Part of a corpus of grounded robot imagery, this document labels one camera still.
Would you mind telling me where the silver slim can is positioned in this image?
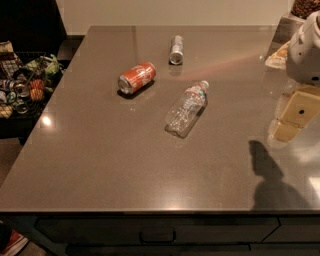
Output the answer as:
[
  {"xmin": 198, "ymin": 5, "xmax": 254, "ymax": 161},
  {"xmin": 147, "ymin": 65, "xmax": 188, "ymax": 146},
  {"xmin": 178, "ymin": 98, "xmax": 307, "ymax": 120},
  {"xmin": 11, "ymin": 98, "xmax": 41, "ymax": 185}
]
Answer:
[{"xmin": 169, "ymin": 35, "xmax": 184, "ymax": 65}]

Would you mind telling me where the pinecone bowl on ledge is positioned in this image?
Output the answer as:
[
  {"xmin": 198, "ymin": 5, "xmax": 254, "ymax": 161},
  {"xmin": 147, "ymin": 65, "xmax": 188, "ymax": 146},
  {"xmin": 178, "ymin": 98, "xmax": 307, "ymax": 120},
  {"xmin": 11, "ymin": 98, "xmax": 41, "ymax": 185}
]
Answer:
[{"xmin": 291, "ymin": 0, "xmax": 320, "ymax": 19}]

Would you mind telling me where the black wire basket of cans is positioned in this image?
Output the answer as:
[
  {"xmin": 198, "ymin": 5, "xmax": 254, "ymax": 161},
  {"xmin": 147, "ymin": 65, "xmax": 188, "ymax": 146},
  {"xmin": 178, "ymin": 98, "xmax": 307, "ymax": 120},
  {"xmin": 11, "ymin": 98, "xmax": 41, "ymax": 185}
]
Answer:
[{"xmin": 0, "ymin": 40, "xmax": 64, "ymax": 139}]

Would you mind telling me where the orange soda can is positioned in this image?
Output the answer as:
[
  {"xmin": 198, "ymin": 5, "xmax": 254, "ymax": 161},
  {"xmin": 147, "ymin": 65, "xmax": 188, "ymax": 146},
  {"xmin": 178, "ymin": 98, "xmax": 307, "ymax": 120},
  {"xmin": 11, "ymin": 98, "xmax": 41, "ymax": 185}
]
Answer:
[{"xmin": 118, "ymin": 62, "xmax": 156, "ymax": 95}]

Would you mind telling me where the clear plastic water bottle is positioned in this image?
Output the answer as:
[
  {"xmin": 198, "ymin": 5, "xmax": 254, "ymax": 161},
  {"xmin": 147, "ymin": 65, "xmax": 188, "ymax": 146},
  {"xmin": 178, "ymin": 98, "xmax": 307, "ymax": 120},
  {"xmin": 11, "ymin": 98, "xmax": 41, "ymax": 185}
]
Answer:
[{"xmin": 165, "ymin": 80, "xmax": 209, "ymax": 138}]

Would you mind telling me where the dark cabinet drawer handle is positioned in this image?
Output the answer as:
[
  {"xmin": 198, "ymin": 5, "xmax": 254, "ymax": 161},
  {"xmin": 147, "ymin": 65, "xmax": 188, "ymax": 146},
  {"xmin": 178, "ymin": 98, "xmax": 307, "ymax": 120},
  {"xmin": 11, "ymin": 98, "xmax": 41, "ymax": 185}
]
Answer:
[{"xmin": 139, "ymin": 230, "xmax": 176, "ymax": 243}]

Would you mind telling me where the red white item on floor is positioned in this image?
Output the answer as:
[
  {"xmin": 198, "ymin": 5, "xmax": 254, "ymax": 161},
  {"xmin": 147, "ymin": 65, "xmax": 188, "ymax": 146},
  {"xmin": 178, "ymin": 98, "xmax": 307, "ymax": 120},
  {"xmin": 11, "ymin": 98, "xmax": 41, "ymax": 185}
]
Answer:
[{"xmin": 0, "ymin": 231, "xmax": 29, "ymax": 256}]

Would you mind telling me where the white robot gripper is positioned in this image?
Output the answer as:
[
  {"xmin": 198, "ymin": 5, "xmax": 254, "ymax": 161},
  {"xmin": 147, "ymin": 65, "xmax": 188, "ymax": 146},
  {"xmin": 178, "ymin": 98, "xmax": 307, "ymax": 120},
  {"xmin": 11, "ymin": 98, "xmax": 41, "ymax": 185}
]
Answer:
[{"xmin": 273, "ymin": 11, "xmax": 320, "ymax": 142}]

